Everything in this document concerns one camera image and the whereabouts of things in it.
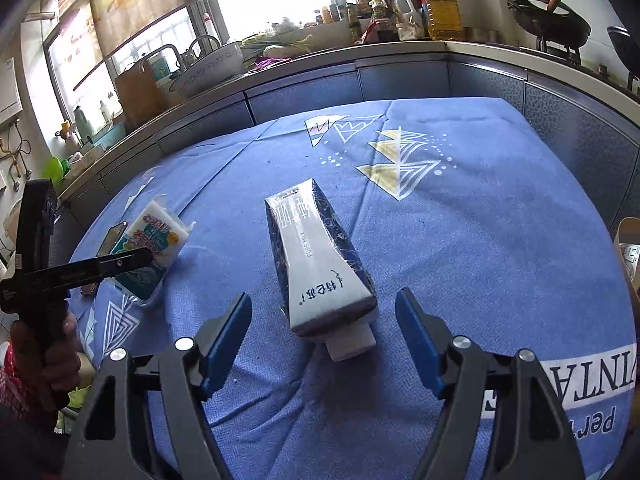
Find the white tissue pack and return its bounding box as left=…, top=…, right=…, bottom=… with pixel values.
left=111, top=195, right=196, bottom=304

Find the dark blue milk carton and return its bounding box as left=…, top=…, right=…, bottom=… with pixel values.
left=265, top=179, right=378, bottom=362

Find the brown trash bin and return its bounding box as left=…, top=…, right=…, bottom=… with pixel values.
left=614, top=217, right=640, bottom=315

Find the person's left hand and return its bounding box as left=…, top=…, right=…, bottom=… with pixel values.
left=10, top=312, right=81, bottom=413

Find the wooden cutting board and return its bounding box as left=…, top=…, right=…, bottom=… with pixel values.
left=115, top=60, right=168, bottom=130

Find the blue printed tablecloth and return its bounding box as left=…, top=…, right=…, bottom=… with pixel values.
left=70, top=99, right=637, bottom=479

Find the chrome sink faucet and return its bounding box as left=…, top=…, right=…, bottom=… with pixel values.
left=139, top=34, right=222, bottom=76

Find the white enamel basin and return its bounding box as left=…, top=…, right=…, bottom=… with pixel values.
left=169, top=42, right=244, bottom=99

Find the black frying pan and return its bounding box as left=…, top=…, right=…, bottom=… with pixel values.
left=606, top=26, right=640, bottom=78

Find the yellow cooking oil bottle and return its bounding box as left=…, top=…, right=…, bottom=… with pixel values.
left=423, top=0, right=464, bottom=41

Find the white plastic jug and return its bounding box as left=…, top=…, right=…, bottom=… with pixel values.
left=392, top=0, right=425, bottom=41

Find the black wok with spatula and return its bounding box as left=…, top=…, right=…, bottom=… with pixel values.
left=504, top=0, right=591, bottom=55

